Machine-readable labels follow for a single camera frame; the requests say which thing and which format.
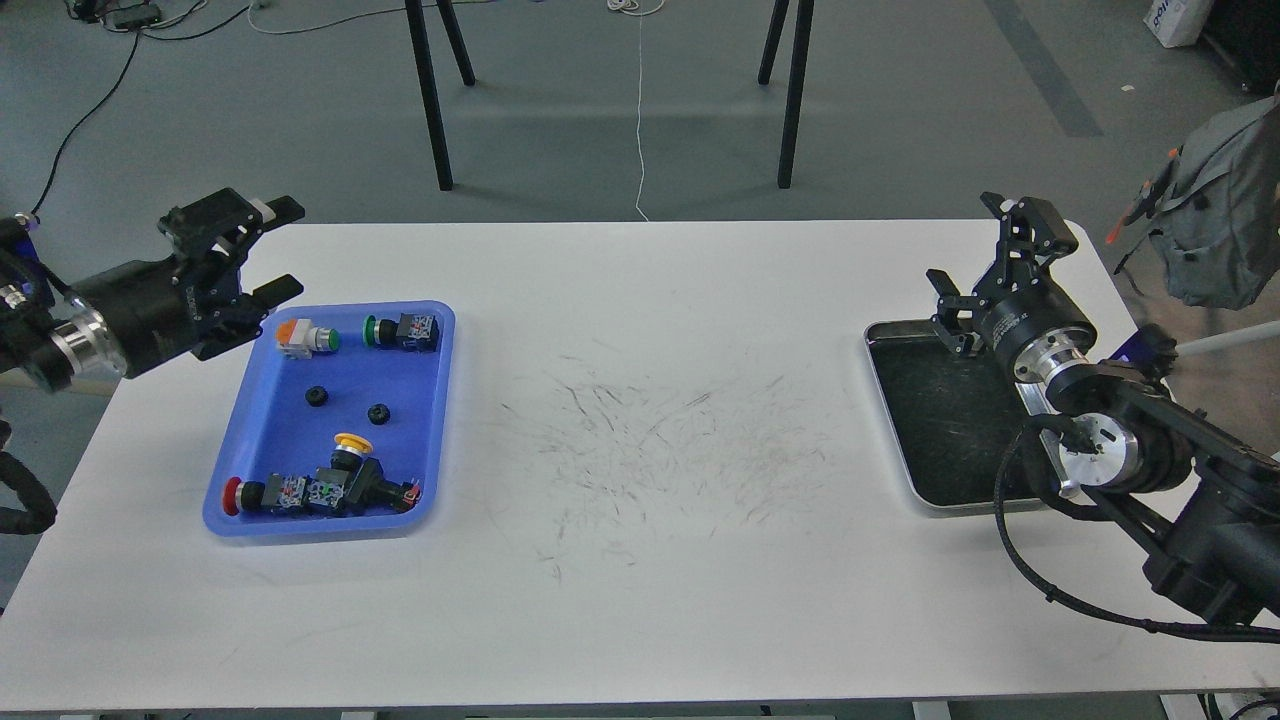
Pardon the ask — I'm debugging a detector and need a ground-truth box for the yellow mushroom push button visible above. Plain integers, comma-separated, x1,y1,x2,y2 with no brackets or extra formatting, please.
328,432,374,473

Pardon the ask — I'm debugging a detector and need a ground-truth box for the black table leg right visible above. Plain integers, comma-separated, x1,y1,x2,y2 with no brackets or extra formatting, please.
756,1,817,190

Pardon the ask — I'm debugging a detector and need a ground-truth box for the silver metal tray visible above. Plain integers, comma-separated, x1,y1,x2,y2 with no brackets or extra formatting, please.
863,319,1030,519

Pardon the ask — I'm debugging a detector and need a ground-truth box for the green push button switch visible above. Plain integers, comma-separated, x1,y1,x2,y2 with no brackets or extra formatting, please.
361,313,440,354

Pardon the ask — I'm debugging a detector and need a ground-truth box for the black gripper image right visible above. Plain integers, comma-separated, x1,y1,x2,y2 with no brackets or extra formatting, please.
925,191,1097,383

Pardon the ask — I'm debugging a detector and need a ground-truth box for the black table leg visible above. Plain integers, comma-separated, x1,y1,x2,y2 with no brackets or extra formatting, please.
756,1,817,190
403,1,477,192

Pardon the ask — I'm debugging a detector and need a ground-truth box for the orange push button switch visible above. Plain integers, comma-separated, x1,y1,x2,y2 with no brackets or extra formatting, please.
273,318,340,360

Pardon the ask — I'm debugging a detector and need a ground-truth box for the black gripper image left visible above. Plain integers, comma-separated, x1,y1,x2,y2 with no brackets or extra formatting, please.
70,188,305,379

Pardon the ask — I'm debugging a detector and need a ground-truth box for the grey backpack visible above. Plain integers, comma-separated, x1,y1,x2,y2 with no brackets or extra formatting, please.
1107,95,1279,311

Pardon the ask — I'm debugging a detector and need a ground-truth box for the black cable on floor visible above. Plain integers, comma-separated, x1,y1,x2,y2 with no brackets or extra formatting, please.
20,0,251,222

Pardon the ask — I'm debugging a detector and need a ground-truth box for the white cord on floor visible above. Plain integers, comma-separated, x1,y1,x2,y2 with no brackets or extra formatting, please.
605,0,667,223

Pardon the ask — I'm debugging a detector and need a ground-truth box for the red push button switch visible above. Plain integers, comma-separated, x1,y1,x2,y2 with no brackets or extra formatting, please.
220,473,310,516

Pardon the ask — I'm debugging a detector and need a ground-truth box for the black table leg left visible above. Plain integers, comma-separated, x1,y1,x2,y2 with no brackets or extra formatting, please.
403,1,477,192

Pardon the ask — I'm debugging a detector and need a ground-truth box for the blue plastic tray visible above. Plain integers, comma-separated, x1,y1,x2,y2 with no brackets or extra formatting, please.
204,300,456,538

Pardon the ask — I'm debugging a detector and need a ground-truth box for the black switch with red wires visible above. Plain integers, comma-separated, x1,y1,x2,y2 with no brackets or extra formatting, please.
303,459,422,518

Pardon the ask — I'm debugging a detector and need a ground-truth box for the white cardboard box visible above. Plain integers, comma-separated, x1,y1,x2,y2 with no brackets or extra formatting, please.
1143,0,1213,49

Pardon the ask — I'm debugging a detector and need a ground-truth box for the black power strip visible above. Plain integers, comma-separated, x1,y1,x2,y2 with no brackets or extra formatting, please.
102,3,163,33

